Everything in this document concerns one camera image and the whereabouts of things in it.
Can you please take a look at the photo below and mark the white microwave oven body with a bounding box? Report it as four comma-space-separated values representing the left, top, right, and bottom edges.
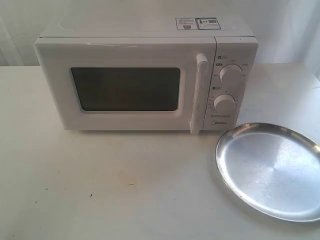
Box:
38, 15, 258, 131

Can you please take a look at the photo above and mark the lower white control knob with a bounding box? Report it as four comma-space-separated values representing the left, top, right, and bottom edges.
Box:
213, 94, 236, 113

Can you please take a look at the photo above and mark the white control knob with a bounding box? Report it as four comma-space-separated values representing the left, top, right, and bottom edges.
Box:
219, 64, 244, 84
213, 94, 236, 113

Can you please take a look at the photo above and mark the upper white control knob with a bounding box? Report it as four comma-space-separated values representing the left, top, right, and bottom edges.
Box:
219, 64, 244, 84

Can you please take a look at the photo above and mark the round stainless steel plate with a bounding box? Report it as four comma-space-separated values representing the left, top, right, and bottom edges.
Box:
215, 123, 320, 223

